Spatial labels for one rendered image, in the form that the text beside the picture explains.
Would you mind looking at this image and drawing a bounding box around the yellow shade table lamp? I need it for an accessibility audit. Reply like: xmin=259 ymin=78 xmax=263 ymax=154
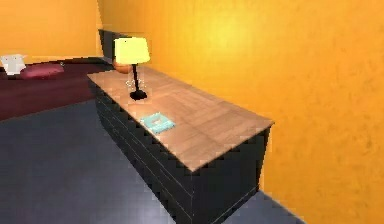
xmin=113 ymin=36 xmax=151 ymax=101

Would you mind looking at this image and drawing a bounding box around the white pillow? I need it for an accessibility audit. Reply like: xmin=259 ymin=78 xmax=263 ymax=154
xmin=0 ymin=53 xmax=28 ymax=77

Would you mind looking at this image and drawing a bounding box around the dark red bed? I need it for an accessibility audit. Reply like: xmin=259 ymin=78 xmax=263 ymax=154
xmin=0 ymin=28 xmax=132 ymax=122

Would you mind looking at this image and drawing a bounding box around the dark red pillow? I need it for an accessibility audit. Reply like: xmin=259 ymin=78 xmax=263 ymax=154
xmin=20 ymin=63 xmax=65 ymax=80

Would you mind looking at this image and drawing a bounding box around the orange basketball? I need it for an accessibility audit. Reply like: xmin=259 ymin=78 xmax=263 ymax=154
xmin=112 ymin=58 xmax=134 ymax=75

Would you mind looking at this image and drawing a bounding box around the clear glass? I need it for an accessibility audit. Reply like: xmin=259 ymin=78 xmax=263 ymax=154
xmin=125 ymin=65 xmax=148 ymax=90

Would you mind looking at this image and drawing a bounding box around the teal book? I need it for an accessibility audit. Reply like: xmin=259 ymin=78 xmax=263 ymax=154
xmin=139 ymin=112 xmax=177 ymax=135

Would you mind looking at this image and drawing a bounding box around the black chest of drawers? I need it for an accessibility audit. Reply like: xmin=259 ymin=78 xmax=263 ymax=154
xmin=87 ymin=65 xmax=276 ymax=224

